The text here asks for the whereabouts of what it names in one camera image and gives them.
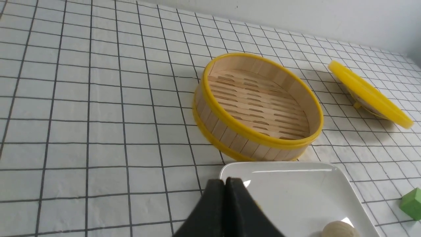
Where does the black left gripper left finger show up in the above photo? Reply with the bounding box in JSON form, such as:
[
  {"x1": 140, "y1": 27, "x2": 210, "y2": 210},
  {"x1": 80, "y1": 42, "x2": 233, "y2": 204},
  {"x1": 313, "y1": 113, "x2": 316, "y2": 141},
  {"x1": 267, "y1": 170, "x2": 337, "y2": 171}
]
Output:
[{"x1": 174, "y1": 179, "x2": 224, "y2": 237}]

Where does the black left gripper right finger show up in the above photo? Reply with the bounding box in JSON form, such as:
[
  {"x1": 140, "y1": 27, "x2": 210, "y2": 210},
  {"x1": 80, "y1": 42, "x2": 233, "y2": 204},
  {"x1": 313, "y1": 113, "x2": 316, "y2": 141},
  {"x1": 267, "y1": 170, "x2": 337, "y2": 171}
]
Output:
[{"x1": 225, "y1": 177, "x2": 284, "y2": 237}]

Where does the white steamed bun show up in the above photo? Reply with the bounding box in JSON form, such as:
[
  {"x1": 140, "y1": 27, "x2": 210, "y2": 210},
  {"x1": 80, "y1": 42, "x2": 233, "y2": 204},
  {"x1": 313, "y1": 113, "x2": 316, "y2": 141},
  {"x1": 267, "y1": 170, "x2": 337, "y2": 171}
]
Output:
[{"x1": 321, "y1": 221, "x2": 360, "y2": 237}]

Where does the white square ceramic plate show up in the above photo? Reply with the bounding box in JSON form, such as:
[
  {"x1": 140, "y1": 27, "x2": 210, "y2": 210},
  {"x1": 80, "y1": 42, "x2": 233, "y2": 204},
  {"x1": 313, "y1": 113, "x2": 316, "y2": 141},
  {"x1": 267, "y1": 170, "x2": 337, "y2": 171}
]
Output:
[{"x1": 219, "y1": 161, "x2": 379, "y2": 237}]

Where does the yellow rimmed bamboo steamer basket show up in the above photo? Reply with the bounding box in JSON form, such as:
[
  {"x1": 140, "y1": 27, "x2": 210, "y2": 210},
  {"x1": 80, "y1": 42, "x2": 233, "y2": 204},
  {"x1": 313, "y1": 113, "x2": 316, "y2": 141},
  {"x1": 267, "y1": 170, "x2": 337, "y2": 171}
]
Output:
[{"x1": 192, "y1": 53, "x2": 324, "y2": 161}]

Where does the white grid pattern tablecloth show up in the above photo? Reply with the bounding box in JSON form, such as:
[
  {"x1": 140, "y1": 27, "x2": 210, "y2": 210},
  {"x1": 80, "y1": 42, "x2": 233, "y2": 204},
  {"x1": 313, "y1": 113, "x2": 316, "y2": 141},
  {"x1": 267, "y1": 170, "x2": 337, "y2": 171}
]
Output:
[{"x1": 0, "y1": 0, "x2": 420, "y2": 237}]

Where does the green foam cube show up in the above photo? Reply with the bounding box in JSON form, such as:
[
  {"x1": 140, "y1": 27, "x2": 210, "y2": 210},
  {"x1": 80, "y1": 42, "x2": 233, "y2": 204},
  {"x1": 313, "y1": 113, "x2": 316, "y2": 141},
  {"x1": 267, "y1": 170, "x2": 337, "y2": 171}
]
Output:
[{"x1": 399, "y1": 188, "x2": 421, "y2": 221}]

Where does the yellow rimmed bamboo steamer lid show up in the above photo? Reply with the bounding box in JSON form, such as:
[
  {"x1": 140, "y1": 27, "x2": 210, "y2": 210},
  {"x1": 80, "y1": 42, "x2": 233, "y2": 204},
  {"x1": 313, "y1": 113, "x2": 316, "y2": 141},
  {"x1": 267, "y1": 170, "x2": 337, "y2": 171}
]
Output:
[{"x1": 328, "y1": 61, "x2": 414, "y2": 129}]

